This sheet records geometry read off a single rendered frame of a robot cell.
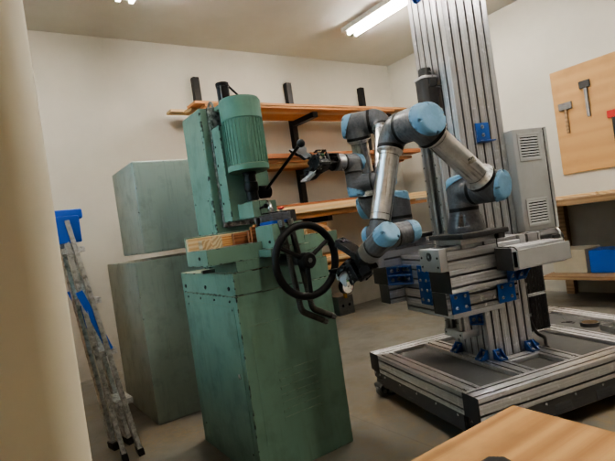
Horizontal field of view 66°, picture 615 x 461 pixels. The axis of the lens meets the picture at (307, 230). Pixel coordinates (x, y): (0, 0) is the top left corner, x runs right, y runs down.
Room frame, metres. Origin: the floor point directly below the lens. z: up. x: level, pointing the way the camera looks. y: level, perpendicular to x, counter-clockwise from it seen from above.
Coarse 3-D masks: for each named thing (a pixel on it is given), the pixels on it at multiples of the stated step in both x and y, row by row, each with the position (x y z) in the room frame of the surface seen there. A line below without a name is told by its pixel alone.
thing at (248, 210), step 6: (240, 204) 2.06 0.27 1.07; (246, 204) 2.01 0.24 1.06; (252, 204) 1.97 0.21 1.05; (258, 204) 1.98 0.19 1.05; (240, 210) 2.06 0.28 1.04; (246, 210) 2.01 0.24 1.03; (252, 210) 1.97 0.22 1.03; (258, 210) 1.98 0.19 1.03; (264, 210) 2.00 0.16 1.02; (240, 216) 2.07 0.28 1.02; (246, 216) 2.02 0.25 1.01; (252, 216) 1.98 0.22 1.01; (258, 216) 1.98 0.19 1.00
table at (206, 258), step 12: (312, 240) 1.98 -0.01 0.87; (192, 252) 1.83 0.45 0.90; (204, 252) 1.73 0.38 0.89; (216, 252) 1.74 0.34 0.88; (228, 252) 1.77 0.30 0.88; (240, 252) 1.79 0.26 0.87; (252, 252) 1.82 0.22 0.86; (264, 252) 1.80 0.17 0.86; (192, 264) 1.85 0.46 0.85; (204, 264) 1.75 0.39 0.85; (216, 264) 1.74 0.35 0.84
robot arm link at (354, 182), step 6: (348, 174) 2.09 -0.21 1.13; (354, 174) 2.08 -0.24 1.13; (360, 174) 2.09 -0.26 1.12; (366, 174) 2.08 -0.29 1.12; (348, 180) 2.09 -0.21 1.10; (354, 180) 2.08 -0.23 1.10; (360, 180) 2.07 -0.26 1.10; (366, 180) 2.06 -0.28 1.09; (348, 186) 2.10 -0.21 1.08; (354, 186) 2.08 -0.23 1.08; (360, 186) 2.07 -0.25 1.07; (366, 186) 2.07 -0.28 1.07; (348, 192) 2.10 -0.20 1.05; (354, 192) 2.08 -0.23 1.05; (360, 192) 2.08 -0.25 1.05
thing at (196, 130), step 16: (192, 128) 2.20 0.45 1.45; (208, 128) 2.13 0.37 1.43; (192, 144) 2.22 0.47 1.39; (208, 144) 2.13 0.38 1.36; (192, 160) 2.24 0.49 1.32; (208, 160) 2.12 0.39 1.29; (192, 176) 2.27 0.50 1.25; (208, 176) 2.12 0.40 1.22; (192, 192) 2.29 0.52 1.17; (208, 192) 2.14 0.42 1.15; (208, 208) 2.15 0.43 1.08; (208, 224) 2.18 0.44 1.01
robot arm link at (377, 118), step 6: (372, 114) 2.27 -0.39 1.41; (378, 114) 2.26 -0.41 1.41; (384, 114) 2.26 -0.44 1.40; (372, 120) 2.26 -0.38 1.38; (378, 120) 2.24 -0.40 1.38; (384, 120) 2.23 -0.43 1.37; (372, 126) 2.26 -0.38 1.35; (378, 126) 2.23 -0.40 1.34; (372, 132) 2.27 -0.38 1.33; (378, 132) 2.21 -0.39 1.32; (372, 174) 2.06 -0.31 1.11; (372, 180) 2.05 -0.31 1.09; (396, 180) 2.07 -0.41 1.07; (372, 186) 2.06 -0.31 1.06
